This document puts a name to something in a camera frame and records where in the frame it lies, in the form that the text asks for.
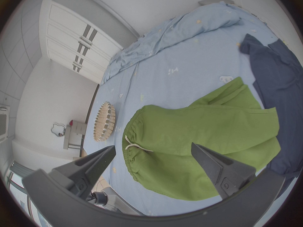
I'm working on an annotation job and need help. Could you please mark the window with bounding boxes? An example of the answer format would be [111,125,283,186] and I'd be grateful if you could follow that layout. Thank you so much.
[5,161,51,226]

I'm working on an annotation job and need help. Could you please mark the green shorts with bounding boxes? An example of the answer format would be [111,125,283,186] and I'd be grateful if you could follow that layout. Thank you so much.
[122,77,281,201]

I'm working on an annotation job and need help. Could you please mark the small white chest of drawers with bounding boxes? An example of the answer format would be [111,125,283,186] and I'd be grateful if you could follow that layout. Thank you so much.
[63,120,87,149]

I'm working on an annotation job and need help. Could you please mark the pale blue quilt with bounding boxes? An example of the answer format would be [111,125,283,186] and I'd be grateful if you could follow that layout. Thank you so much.
[101,1,242,84]

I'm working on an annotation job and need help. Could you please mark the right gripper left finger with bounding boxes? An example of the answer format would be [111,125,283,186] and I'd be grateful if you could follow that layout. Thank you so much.
[48,145,116,201]

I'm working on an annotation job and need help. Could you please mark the dark blue garment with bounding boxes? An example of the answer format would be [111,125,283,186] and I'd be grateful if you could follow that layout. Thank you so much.
[238,33,303,177]

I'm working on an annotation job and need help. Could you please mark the white wardrobe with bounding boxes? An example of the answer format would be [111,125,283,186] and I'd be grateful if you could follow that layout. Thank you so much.
[39,0,140,84]

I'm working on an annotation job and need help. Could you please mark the round woven basket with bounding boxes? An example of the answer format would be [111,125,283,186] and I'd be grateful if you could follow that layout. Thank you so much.
[93,101,116,142]

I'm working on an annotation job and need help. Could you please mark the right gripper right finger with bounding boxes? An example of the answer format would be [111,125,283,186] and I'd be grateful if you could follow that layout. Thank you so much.
[191,142,257,201]

